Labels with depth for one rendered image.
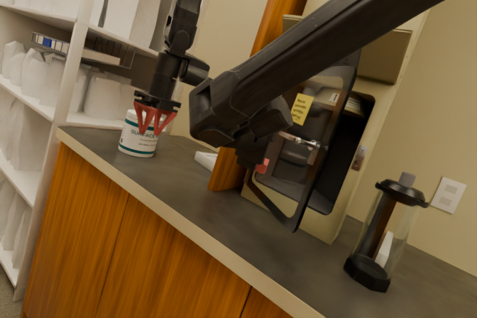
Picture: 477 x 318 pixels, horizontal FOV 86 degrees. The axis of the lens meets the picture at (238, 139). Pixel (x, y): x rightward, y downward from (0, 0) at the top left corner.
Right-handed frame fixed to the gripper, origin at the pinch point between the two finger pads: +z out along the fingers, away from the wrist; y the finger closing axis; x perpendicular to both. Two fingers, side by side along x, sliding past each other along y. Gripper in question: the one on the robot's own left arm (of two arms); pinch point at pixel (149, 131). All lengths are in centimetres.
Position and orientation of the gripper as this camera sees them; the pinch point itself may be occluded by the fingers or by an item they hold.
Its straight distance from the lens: 69.4
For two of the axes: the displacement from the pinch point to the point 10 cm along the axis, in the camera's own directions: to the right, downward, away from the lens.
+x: -8.0, -3.3, 5.0
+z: -3.1, 9.4, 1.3
